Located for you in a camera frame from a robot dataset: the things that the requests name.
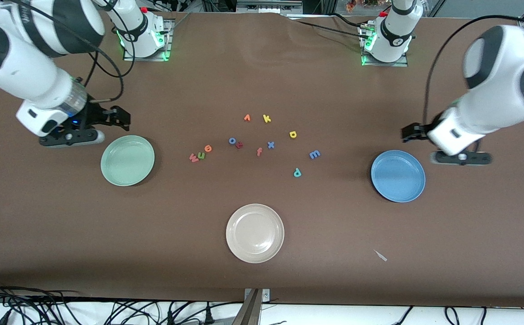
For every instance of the orange artificial flowers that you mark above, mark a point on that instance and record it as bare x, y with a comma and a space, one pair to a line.
361, 4

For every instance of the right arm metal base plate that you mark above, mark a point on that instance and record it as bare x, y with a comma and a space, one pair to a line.
128, 57

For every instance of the brown table cover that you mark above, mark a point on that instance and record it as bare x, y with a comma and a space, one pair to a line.
334, 225

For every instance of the pink foam letter w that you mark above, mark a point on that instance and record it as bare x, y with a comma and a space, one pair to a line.
194, 157

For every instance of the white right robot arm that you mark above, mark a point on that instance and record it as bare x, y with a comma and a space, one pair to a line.
31, 76

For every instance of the grey tape scrap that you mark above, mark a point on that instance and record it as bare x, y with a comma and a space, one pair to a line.
380, 255

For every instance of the aluminium frame profile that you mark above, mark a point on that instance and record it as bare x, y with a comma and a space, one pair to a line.
268, 6

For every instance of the teal foam letter p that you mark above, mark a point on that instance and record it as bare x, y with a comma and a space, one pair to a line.
297, 173

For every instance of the grey metal camera pole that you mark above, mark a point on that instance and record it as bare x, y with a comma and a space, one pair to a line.
250, 311

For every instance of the green plate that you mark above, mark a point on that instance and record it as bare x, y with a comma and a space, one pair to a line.
127, 160

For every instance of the blue plate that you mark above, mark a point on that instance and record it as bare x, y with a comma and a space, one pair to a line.
398, 176

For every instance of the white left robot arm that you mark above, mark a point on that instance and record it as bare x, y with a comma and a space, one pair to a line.
501, 90

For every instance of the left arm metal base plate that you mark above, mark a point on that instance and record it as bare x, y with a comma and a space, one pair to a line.
401, 63

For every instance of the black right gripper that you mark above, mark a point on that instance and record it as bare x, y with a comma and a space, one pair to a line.
95, 113

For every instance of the beige plate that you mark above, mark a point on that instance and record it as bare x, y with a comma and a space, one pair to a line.
255, 233

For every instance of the blue foam letter m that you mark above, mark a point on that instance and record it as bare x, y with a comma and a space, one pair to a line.
314, 154

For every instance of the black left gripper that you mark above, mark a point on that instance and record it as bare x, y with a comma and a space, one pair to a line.
416, 131

